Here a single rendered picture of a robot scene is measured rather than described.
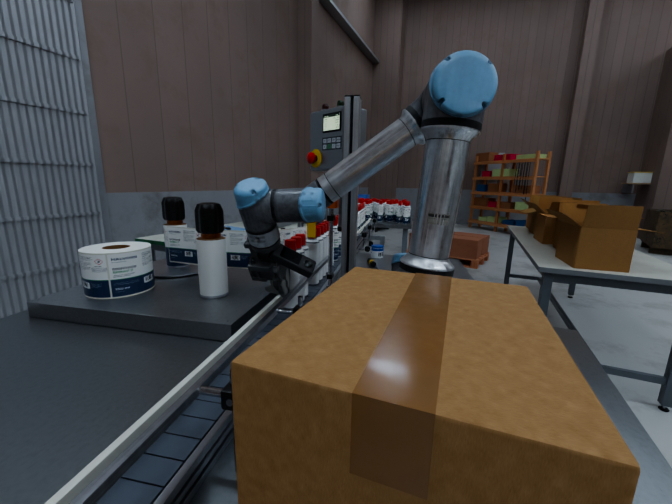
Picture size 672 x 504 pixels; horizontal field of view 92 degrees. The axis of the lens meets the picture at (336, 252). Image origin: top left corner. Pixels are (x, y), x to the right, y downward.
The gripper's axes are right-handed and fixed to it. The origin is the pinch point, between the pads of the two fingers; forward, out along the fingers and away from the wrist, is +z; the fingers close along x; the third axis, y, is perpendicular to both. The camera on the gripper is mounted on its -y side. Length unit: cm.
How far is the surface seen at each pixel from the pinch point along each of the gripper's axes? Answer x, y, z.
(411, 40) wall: -1153, -34, 125
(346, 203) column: -28.1, -13.3, -12.6
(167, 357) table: 24.2, 22.7, -1.9
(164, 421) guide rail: 45, -3, -29
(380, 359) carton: 44, -29, -47
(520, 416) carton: 47, -37, -49
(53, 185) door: -139, 262, 52
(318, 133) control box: -45, -2, -28
